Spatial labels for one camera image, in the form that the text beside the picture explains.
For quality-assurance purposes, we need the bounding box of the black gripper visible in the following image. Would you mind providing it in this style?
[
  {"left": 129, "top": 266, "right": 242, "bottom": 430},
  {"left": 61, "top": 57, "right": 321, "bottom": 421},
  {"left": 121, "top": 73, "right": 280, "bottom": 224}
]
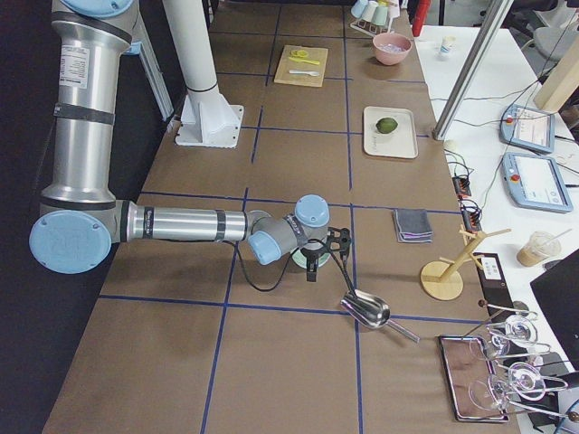
[{"left": 300, "top": 227, "right": 351, "bottom": 282}]

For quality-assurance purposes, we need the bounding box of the green ceramic bowl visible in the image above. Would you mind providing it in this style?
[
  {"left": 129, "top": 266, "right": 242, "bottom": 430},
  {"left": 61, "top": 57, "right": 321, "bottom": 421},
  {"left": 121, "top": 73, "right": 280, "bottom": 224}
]
[{"left": 292, "top": 250, "right": 330, "bottom": 269}]

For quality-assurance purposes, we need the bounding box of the white plastic spoon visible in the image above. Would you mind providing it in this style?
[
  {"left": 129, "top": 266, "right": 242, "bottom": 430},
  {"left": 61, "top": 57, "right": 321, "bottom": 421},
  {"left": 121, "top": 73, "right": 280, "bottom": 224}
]
[{"left": 289, "top": 70, "right": 320, "bottom": 77}]

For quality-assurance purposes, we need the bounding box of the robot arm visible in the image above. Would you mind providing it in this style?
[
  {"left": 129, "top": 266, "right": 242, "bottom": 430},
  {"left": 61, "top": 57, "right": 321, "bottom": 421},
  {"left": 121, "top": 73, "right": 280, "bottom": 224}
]
[{"left": 29, "top": 1, "right": 351, "bottom": 281}]

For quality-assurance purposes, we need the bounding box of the pink bowl with ice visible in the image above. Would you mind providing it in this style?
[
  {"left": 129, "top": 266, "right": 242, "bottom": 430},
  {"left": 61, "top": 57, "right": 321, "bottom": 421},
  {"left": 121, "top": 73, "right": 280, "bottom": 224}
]
[{"left": 372, "top": 33, "right": 413, "bottom": 66}]

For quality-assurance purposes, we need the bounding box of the metal scoop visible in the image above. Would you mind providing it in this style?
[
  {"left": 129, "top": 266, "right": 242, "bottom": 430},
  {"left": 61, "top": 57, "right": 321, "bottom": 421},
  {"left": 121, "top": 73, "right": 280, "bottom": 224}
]
[{"left": 340, "top": 289, "right": 421, "bottom": 344}]

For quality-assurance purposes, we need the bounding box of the grey folded cloth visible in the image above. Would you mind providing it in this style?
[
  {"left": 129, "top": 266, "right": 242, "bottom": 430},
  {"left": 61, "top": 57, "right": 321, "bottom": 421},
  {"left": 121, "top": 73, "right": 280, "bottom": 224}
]
[{"left": 393, "top": 208, "right": 433, "bottom": 243}]

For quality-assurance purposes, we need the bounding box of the wooden mug stand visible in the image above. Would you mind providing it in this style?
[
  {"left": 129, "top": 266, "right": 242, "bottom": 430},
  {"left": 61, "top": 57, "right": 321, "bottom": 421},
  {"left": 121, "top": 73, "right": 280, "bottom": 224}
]
[{"left": 420, "top": 225, "right": 510, "bottom": 301}]

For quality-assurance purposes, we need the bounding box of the white rabbit tray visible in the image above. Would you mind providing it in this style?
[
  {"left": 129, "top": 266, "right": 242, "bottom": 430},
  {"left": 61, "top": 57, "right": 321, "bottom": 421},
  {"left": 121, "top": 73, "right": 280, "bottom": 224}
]
[{"left": 363, "top": 107, "right": 418, "bottom": 159}]

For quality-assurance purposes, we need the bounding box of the green avocado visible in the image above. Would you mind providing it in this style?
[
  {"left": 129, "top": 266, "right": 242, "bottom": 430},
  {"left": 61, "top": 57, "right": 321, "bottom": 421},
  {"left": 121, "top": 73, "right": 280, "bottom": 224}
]
[{"left": 375, "top": 118, "right": 399, "bottom": 135}]

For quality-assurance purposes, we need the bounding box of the black usb hub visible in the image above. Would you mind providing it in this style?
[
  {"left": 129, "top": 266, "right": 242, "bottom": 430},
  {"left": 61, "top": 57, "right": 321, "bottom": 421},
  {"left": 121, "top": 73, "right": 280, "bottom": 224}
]
[{"left": 451, "top": 175, "right": 471, "bottom": 199}]

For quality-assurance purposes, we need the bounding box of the black box with label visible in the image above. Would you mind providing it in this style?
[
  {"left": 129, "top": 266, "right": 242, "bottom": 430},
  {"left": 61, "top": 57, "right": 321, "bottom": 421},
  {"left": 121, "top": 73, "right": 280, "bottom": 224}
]
[{"left": 476, "top": 252, "right": 512, "bottom": 307}]

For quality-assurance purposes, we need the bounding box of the yellow plastic knife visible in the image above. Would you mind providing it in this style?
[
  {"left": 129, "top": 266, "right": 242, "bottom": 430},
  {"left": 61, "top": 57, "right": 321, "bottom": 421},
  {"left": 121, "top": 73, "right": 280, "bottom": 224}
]
[{"left": 288, "top": 56, "right": 320, "bottom": 65}]

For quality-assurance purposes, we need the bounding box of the wooden cutting board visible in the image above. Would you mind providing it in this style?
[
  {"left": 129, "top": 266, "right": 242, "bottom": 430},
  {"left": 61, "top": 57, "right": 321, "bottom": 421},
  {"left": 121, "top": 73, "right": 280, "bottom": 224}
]
[{"left": 273, "top": 44, "right": 328, "bottom": 88}]

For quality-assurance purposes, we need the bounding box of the lemon slice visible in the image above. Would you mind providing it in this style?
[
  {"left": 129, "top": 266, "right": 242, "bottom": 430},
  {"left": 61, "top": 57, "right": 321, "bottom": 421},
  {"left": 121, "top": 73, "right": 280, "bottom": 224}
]
[{"left": 290, "top": 50, "right": 309, "bottom": 59}]

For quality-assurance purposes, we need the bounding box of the iced coffee cup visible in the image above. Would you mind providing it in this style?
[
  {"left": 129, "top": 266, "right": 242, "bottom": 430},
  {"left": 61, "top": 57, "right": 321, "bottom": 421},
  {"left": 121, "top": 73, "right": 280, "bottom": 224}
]
[{"left": 517, "top": 229, "right": 572, "bottom": 267}]

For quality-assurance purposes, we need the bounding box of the lower teach pendant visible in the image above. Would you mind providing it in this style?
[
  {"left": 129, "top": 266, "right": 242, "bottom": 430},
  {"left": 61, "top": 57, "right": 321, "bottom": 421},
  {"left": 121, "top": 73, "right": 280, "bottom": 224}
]
[{"left": 501, "top": 152, "right": 574, "bottom": 213}]

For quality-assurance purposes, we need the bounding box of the teach pendant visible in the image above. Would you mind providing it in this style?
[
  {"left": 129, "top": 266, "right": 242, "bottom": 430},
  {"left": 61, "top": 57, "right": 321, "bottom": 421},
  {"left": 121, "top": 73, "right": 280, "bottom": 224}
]
[
  {"left": 499, "top": 104, "right": 555, "bottom": 155},
  {"left": 501, "top": 152, "right": 574, "bottom": 213}
]

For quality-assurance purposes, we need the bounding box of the upper teach pendant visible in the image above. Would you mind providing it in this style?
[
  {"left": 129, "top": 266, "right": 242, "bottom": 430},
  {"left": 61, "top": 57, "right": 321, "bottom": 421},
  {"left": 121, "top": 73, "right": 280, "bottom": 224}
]
[{"left": 499, "top": 104, "right": 555, "bottom": 155}]

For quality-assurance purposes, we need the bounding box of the green cup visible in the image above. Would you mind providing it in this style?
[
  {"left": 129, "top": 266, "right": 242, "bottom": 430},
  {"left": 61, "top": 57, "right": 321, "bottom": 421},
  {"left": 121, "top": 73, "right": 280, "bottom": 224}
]
[{"left": 371, "top": 3, "right": 388, "bottom": 27}]

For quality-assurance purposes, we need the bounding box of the paper cup blue stripe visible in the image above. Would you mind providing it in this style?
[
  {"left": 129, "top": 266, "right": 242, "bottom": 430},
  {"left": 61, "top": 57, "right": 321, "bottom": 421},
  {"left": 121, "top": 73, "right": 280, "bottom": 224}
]
[{"left": 439, "top": 35, "right": 456, "bottom": 59}]

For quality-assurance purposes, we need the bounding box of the white cup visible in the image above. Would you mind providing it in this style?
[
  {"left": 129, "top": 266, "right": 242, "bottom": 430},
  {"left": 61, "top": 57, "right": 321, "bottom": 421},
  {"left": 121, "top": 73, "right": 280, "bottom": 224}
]
[{"left": 360, "top": 0, "right": 379, "bottom": 22}]

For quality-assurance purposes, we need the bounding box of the red object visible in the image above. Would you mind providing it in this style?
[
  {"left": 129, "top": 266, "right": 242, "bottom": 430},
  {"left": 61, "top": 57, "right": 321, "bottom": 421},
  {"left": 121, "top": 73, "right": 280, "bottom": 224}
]
[{"left": 412, "top": 0, "right": 432, "bottom": 38}]

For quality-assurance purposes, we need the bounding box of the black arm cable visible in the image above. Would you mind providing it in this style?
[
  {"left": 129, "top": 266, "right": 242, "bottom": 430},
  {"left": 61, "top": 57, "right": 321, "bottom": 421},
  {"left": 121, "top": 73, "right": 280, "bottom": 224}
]
[{"left": 225, "top": 239, "right": 363, "bottom": 317}]

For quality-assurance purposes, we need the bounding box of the white camera mast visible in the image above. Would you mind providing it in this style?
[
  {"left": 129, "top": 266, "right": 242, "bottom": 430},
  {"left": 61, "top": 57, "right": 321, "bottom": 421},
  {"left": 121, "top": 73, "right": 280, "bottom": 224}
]
[{"left": 163, "top": 0, "right": 244, "bottom": 148}]

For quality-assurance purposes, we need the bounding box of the aluminium frame post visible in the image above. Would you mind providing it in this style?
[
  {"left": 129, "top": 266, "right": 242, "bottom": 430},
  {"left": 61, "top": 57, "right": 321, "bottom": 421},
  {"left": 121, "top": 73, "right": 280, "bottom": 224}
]
[{"left": 432, "top": 0, "right": 513, "bottom": 141}]

